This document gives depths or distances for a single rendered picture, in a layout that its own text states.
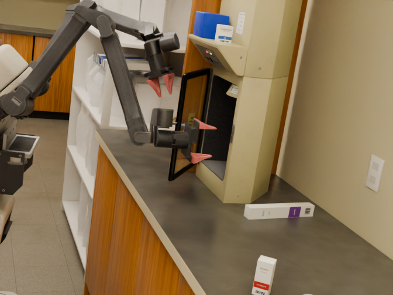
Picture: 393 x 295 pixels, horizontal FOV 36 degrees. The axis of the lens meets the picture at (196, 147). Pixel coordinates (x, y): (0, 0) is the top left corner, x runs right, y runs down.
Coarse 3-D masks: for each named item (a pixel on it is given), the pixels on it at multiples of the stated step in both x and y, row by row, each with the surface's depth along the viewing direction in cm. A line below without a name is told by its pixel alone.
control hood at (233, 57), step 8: (192, 40) 232; (200, 40) 221; (208, 40) 214; (208, 48) 217; (216, 48) 206; (224, 48) 206; (232, 48) 207; (240, 48) 208; (216, 56) 216; (224, 56) 207; (232, 56) 207; (240, 56) 208; (224, 64) 215; (232, 64) 208; (240, 64) 209; (232, 72) 212; (240, 72) 210
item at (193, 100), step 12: (192, 84) 222; (204, 84) 236; (180, 96) 213; (192, 96) 225; (204, 96) 239; (192, 108) 228; (192, 120) 231; (192, 144) 238; (180, 156) 226; (180, 168) 229; (168, 180) 221
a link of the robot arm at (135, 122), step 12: (108, 24) 191; (108, 36) 192; (108, 48) 195; (120, 48) 196; (108, 60) 195; (120, 60) 195; (120, 72) 195; (120, 84) 195; (132, 84) 196; (120, 96) 195; (132, 96) 195; (132, 108) 195; (132, 120) 195; (132, 132) 195; (144, 144) 197
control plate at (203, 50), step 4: (196, 44) 230; (200, 48) 229; (204, 48) 223; (204, 52) 228; (208, 52) 222; (212, 52) 216; (204, 56) 234; (208, 56) 227; (212, 56) 221; (208, 60) 233; (216, 60) 220; (216, 64) 225; (220, 64) 219; (224, 68) 219
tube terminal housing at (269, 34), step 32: (224, 0) 231; (256, 0) 204; (288, 0) 210; (256, 32) 208; (288, 32) 219; (256, 64) 211; (288, 64) 229; (256, 96) 215; (256, 128) 218; (256, 160) 222; (224, 192) 222; (256, 192) 230
